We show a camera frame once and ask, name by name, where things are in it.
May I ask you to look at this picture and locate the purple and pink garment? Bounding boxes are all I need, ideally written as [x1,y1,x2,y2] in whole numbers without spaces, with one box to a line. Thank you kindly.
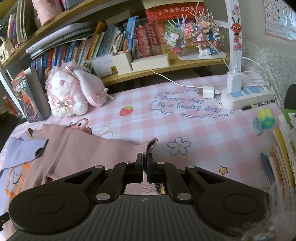
[1,125,158,213]

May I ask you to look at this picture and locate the pink checkered desk mat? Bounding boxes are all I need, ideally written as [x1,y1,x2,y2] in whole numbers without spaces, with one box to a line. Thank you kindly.
[0,74,286,239]

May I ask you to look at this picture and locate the white USB adapter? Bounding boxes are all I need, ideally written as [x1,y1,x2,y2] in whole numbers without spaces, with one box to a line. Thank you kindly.
[197,86,221,99]

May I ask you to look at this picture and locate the pink white plush bunny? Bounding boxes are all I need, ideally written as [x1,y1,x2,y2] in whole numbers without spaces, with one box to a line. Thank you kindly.
[45,61,114,118]

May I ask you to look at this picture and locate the black patterned pencil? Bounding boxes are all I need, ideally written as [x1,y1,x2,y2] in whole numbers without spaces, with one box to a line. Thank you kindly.
[241,99,275,111]

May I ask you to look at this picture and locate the white pen holder box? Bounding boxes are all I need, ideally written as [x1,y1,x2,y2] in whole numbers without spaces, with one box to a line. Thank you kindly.
[112,50,133,75]

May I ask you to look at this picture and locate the white charger plug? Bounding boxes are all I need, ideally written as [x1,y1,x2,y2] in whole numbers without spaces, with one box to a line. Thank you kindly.
[226,67,243,94]

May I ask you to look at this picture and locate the white power strip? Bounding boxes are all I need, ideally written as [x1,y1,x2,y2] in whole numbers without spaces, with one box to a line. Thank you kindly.
[219,85,274,110]

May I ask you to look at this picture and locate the green yellow eraser toy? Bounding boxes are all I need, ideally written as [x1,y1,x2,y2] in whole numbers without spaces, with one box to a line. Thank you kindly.
[257,108,275,129]

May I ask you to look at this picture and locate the stack of books right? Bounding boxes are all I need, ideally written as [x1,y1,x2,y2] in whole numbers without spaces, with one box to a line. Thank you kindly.
[260,109,295,208]

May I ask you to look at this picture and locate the Harry Potter book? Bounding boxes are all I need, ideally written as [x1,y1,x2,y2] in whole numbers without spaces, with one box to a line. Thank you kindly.
[11,70,43,123]

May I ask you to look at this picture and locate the wooden bookshelf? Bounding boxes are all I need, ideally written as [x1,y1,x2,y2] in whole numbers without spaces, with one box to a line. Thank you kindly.
[0,0,232,87]

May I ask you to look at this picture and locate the row of upright books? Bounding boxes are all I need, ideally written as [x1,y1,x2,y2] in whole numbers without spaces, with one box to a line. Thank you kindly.
[26,16,165,77]

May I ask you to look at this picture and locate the colourful bead tree ornament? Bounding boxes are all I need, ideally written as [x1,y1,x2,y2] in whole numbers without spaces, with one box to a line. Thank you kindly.
[163,11,224,57]

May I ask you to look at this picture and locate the white desk lamp post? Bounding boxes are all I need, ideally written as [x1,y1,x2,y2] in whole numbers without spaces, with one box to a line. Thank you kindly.
[225,0,242,71]

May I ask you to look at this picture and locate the alphabet wall poster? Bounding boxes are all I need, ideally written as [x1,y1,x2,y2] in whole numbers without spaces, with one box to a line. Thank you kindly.
[263,0,296,42]

